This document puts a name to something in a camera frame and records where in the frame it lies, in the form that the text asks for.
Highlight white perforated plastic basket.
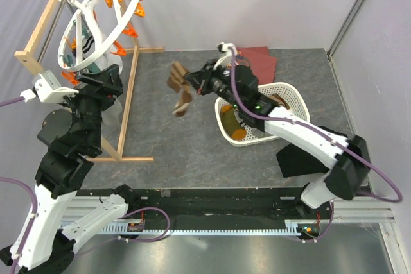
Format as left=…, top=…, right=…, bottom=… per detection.
left=214, top=81, right=311, bottom=148

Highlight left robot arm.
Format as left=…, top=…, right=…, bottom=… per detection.
left=1, top=64, right=141, bottom=273

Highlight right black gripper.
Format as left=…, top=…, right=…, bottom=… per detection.
left=185, top=58, right=245, bottom=110

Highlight white sock black stripes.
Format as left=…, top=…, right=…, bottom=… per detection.
left=82, top=34, right=123, bottom=74

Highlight wooden drying rack frame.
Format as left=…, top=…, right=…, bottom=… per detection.
left=14, top=0, right=164, bottom=163

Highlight brown striped sock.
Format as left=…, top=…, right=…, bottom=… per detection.
left=269, top=94, right=290, bottom=110
left=167, top=62, right=193, bottom=117

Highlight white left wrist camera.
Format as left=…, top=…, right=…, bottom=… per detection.
left=20, top=71, right=79, bottom=104

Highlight red printed t-shirt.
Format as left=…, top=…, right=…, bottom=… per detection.
left=236, top=46, right=278, bottom=85

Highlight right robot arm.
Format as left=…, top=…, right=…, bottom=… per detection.
left=184, top=60, right=370, bottom=219

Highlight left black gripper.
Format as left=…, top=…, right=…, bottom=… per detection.
left=56, top=63, right=126, bottom=151

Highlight white round sock hanger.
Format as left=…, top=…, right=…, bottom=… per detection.
left=57, top=0, right=142, bottom=72

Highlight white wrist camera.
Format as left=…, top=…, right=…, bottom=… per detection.
left=20, top=71, right=79, bottom=104
left=213, top=42, right=238, bottom=70

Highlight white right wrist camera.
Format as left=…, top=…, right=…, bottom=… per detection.
left=213, top=42, right=238, bottom=70

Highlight slotted cable duct rail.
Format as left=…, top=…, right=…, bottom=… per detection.
left=97, top=220, right=320, bottom=236

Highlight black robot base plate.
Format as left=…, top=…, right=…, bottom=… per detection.
left=127, top=187, right=333, bottom=232

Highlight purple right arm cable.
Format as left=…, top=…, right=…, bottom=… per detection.
left=229, top=47, right=404, bottom=203

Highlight black folded garment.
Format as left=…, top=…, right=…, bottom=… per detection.
left=276, top=126, right=347, bottom=181

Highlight aluminium frame rail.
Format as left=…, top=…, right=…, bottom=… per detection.
left=62, top=196, right=395, bottom=223

